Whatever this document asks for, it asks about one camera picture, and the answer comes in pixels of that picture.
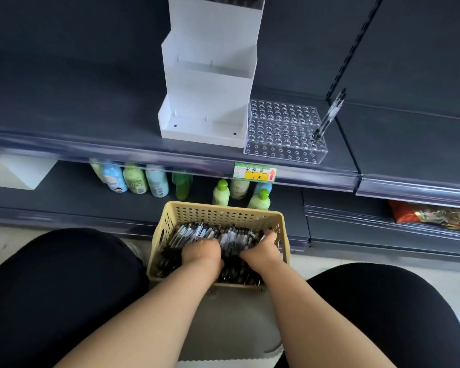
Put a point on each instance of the person's right hand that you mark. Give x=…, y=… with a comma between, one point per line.
x=263, y=254

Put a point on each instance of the person's left hand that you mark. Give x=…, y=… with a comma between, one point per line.
x=202, y=252

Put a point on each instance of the person's left fingers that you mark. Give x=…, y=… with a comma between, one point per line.
x=209, y=244

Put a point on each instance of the person's right fingers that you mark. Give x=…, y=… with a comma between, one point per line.
x=270, y=236

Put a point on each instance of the person's left forearm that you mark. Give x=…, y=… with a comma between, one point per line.
x=149, y=321

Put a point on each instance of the person's right forearm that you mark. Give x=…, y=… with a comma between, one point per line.
x=310, y=318

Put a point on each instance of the pile of black pens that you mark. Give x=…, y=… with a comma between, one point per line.
x=234, y=238

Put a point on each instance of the yellow perforated plastic basket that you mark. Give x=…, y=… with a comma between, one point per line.
x=222, y=215

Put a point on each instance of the pale bottle with green cap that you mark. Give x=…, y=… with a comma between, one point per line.
x=260, y=201
x=221, y=194

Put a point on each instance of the small blue bottle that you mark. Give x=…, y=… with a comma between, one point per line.
x=264, y=186

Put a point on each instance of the cream bottle with green label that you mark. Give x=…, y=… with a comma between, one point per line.
x=240, y=188

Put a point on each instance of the bright green translucent bottle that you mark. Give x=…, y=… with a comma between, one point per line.
x=182, y=187

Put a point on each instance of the yellow green price label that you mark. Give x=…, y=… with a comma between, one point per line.
x=255, y=172

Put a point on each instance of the dark low grooved shelf board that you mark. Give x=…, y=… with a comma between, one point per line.
x=349, y=222

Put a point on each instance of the light blue lotion bottle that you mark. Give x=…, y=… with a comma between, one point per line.
x=158, y=183

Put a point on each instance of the green labelled lotion bottle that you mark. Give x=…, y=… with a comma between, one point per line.
x=135, y=180

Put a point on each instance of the clear acrylic pen holder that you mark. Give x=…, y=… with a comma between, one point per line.
x=281, y=130

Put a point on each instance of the blue bottle with cartoon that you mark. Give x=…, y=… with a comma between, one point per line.
x=115, y=180

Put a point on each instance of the pale green lotion bottle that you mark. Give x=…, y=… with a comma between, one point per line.
x=96, y=169

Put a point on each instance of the clear black-tipped pen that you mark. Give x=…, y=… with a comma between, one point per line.
x=331, y=111
x=335, y=115

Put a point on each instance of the person's right leg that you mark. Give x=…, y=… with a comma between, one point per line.
x=391, y=318

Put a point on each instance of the person's leg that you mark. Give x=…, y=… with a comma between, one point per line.
x=57, y=298
x=391, y=318

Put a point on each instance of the orange snack packet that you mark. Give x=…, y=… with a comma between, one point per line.
x=425, y=215

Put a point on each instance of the white tiered display stand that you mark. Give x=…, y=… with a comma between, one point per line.
x=209, y=88

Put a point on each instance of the person's left leg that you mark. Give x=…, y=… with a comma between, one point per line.
x=57, y=298

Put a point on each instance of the dark short shelf board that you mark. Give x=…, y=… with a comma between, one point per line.
x=406, y=145

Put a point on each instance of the dark long shelf board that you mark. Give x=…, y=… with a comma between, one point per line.
x=80, y=111

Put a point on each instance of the white cardboard box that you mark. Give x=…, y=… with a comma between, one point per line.
x=19, y=170

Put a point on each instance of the slotted black shelf upright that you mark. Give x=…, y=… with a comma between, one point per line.
x=354, y=47

